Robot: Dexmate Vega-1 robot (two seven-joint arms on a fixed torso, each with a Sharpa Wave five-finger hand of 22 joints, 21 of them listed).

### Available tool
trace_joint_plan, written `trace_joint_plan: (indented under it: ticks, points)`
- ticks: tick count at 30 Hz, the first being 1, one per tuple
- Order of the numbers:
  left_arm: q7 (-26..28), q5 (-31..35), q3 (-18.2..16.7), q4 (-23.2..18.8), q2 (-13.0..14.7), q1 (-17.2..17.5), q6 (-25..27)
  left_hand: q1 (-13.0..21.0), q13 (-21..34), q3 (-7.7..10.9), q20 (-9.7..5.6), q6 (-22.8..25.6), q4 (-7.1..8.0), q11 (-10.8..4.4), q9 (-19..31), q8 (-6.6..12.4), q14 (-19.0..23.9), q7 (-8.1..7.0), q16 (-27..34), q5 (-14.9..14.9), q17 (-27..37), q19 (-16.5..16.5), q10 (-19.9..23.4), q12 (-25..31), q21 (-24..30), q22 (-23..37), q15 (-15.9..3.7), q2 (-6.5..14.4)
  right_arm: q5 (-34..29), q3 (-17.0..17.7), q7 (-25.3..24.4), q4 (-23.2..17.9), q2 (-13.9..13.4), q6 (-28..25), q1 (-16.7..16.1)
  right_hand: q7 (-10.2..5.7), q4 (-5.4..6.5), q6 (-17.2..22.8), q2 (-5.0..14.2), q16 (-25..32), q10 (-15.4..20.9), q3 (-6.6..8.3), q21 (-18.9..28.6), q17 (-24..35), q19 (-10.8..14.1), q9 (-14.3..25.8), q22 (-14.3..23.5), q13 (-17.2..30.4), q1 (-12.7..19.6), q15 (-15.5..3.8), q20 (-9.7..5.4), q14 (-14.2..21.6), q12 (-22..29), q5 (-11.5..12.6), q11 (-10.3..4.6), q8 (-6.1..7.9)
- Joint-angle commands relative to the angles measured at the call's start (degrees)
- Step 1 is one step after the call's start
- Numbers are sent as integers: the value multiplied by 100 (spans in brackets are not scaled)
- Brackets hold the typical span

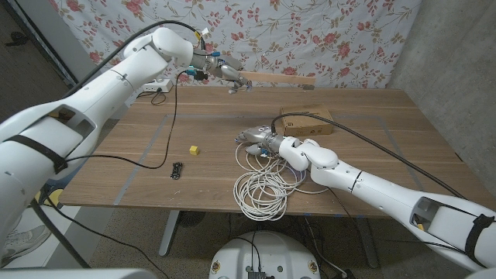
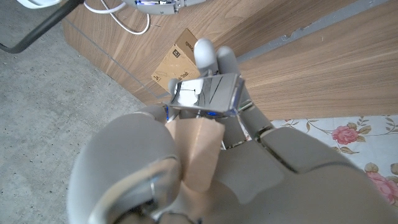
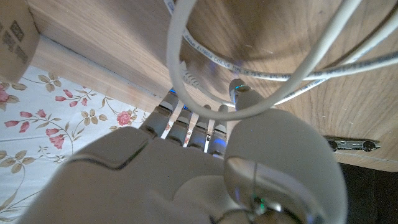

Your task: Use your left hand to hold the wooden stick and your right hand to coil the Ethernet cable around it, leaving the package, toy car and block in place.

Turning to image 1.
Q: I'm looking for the white floor cable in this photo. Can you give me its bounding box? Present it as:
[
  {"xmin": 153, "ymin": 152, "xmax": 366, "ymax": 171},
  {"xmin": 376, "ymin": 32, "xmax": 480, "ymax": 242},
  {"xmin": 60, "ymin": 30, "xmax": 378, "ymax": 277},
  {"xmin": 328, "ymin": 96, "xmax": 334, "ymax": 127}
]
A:
[{"xmin": 303, "ymin": 215, "xmax": 346, "ymax": 277}]

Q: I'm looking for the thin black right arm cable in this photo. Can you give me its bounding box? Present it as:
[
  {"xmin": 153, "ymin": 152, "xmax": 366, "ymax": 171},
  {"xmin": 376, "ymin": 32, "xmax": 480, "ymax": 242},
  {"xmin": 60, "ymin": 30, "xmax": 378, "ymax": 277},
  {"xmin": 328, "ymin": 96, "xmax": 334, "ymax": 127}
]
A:
[{"xmin": 327, "ymin": 188, "xmax": 468, "ymax": 255}]

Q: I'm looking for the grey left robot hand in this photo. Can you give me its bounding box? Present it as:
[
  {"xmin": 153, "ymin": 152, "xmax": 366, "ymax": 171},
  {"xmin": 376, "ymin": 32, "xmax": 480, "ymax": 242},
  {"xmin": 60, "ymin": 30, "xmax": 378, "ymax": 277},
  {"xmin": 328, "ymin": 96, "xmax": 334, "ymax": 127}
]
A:
[{"xmin": 210, "ymin": 55, "xmax": 253, "ymax": 95}]

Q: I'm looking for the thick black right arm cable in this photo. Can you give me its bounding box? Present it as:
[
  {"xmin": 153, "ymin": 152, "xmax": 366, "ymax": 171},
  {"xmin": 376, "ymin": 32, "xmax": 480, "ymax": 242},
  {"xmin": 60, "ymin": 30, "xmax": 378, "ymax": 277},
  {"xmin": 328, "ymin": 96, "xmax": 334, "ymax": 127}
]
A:
[{"xmin": 270, "ymin": 112, "xmax": 466, "ymax": 199}]

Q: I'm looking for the black floor object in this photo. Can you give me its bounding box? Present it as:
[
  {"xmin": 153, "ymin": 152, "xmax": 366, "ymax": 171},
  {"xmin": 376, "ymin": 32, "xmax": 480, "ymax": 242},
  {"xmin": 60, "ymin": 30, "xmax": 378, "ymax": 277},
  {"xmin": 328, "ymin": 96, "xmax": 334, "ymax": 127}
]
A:
[{"xmin": 5, "ymin": 31, "xmax": 30, "ymax": 48}]

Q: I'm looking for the white Ethernet cable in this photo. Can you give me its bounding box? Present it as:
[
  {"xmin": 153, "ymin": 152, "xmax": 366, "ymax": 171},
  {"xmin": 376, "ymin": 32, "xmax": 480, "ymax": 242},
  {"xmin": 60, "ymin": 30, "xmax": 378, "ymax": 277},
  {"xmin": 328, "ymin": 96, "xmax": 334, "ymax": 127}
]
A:
[{"xmin": 232, "ymin": 141, "xmax": 330, "ymax": 222}]

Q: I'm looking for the small black toy car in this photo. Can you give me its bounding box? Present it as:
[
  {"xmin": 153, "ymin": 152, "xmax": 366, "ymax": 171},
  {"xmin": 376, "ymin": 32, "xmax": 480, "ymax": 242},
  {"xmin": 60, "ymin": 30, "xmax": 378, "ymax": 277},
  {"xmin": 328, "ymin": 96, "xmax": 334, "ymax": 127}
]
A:
[{"xmin": 170, "ymin": 161, "xmax": 184, "ymax": 181}]

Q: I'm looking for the dark round fan grille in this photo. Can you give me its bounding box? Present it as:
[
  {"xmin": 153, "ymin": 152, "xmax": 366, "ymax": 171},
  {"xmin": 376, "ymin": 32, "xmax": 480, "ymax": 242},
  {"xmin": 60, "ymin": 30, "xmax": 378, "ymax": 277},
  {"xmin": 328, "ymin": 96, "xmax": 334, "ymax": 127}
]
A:
[{"xmin": 177, "ymin": 211, "xmax": 207, "ymax": 229}]

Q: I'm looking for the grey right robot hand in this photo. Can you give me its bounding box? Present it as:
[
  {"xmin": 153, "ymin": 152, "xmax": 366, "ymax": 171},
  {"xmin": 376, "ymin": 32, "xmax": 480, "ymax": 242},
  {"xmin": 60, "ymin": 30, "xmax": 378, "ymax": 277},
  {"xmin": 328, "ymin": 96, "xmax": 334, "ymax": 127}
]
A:
[{"xmin": 234, "ymin": 125, "xmax": 274, "ymax": 157}]

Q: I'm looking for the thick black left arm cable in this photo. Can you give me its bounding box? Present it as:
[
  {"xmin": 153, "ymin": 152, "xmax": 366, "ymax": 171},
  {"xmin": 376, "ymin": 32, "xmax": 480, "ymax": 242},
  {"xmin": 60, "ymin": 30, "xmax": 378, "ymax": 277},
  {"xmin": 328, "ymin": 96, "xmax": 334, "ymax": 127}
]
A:
[{"xmin": 29, "ymin": 19, "xmax": 206, "ymax": 268}]

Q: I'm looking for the brown cardboard package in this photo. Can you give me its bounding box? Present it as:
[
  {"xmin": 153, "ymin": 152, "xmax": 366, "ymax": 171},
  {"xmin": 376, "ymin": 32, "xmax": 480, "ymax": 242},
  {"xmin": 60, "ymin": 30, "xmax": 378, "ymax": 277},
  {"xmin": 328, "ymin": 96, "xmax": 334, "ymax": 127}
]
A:
[{"xmin": 279, "ymin": 102, "xmax": 334, "ymax": 136}]

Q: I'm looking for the white table leg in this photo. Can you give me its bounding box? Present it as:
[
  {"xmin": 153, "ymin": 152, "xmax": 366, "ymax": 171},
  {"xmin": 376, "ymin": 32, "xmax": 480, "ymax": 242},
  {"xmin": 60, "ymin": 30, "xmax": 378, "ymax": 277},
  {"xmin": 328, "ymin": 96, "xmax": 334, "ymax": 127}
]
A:
[{"xmin": 158, "ymin": 210, "xmax": 181, "ymax": 257}]

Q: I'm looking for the dark baseboard rail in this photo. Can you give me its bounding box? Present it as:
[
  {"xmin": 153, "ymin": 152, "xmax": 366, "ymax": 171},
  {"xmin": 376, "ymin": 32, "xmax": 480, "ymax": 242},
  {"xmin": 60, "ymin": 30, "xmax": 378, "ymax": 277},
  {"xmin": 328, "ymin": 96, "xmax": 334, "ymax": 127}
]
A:
[{"xmin": 5, "ymin": 0, "xmax": 78, "ymax": 85}]

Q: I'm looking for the white robot torso edge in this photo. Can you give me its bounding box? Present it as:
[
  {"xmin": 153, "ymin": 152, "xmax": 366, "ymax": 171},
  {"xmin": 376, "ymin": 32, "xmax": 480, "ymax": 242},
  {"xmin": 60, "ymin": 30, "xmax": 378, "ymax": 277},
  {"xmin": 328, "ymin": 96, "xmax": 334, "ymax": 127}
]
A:
[{"xmin": 0, "ymin": 267, "xmax": 158, "ymax": 279}]

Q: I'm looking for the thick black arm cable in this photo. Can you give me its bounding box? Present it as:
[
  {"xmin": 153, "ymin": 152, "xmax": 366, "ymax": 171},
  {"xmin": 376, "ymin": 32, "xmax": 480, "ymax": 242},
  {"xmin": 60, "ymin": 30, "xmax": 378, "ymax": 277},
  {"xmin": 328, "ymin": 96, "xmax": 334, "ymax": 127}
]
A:
[
  {"xmin": 29, "ymin": 19, "xmax": 206, "ymax": 268},
  {"xmin": 270, "ymin": 112, "xmax": 466, "ymax": 199}
]

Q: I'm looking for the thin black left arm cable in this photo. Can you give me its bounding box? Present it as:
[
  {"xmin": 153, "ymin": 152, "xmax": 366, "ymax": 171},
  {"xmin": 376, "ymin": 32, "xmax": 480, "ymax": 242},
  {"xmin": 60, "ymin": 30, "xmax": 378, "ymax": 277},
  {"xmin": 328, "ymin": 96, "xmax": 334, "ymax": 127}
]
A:
[{"xmin": 40, "ymin": 71, "xmax": 195, "ymax": 279}]

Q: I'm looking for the black left arm strap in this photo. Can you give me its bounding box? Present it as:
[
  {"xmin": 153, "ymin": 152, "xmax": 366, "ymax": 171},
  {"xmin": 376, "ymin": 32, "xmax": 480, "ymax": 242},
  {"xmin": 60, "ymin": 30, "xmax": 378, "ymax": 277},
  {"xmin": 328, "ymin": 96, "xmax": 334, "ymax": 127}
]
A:
[{"xmin": 3, "ymin": 134, "xmax": 69, "ymax": 174}]

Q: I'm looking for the black arm strap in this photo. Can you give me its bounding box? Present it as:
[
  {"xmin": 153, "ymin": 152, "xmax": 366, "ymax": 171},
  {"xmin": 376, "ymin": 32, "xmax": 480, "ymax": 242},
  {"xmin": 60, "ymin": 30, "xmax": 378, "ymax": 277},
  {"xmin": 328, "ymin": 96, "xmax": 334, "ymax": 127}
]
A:
[
  {"xmin": 3, "ymin": 134, "xmax": 69, "ymax": 174},
  {"xmin": 463, "ymin": 213, "xmax": 496, "ymax": 268}
]

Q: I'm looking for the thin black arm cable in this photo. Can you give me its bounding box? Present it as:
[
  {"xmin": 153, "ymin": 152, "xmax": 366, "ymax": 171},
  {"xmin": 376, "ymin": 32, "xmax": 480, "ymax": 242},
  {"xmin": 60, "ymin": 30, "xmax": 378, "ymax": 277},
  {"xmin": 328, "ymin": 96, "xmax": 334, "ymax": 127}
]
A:
[
  {"xmin": 327, "ymin": 188, "xmax": 468, "ymax": 255},
  {"xmin": 40, "ymin": 71, "xmax": 195, "ymax": 279}
]

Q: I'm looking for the white floor platform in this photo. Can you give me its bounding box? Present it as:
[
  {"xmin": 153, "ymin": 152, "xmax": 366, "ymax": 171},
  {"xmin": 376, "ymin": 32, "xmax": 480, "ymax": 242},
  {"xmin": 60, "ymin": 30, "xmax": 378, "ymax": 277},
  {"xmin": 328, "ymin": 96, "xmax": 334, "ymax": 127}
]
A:
[{"xmin": 0, "ymin": 205, "xmax": 61, "ymax": 269}]

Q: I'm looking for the long wooden stick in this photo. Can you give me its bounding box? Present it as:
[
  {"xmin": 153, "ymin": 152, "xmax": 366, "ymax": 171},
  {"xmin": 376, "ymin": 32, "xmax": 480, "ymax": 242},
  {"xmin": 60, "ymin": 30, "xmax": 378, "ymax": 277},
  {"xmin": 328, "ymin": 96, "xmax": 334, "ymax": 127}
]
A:
[{"xmin": 239, "ymin": 71, "xmax": 317, "ymax": 91}]

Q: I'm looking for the white power strip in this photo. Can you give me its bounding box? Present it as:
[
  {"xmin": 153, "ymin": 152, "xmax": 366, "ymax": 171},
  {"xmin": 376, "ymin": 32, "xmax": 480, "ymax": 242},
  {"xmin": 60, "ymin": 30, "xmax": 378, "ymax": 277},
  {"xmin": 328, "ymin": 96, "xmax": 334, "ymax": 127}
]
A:
[{"xmin": 142, "ymin": 78, "xmax": 174, "ymax": 93}]

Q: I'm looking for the white sneaker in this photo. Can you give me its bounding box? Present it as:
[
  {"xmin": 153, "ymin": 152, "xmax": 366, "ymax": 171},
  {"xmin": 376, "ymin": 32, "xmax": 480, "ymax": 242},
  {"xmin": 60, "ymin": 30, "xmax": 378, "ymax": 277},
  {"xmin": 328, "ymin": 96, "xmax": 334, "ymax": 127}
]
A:
[{"xmin": 0, "ymin": 224, "xmax": 52, "ymax": 268}]

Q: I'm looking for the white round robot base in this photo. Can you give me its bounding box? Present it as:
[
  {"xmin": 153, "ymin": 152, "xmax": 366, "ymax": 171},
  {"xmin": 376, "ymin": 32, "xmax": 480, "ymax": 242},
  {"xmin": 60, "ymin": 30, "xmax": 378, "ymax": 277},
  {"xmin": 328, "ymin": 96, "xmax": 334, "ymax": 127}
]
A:
[{"xmin": 208, "ymin": 230, "xmax": 322, "ymax": 279}]

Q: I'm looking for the black right arm strap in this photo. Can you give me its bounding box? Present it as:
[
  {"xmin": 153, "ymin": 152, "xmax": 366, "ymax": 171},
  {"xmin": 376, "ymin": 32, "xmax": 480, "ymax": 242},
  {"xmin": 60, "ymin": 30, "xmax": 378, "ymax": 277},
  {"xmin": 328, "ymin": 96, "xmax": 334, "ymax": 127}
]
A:
[{"xmin": 463, "ymin": 213, "xmax": 496, "ymax": 268}]

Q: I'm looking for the grey table leg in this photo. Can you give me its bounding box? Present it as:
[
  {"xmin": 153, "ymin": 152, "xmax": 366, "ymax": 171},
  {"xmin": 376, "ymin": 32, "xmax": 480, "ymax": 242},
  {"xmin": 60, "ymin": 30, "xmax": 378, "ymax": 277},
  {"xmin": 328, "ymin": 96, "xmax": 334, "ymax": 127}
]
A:
[{"xmin": 355, "ymin": 216, "xmax": 380, "ymax": 269}]

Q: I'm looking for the floral backdrop cloth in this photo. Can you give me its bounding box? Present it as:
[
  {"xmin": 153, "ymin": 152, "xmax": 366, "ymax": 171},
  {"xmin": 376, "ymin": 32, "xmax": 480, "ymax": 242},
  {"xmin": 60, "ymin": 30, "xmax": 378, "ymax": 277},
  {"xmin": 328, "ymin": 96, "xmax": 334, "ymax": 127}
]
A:
[{"xmin": 48, "ymin": 0, "xmax": 423, "ymax": 98}]

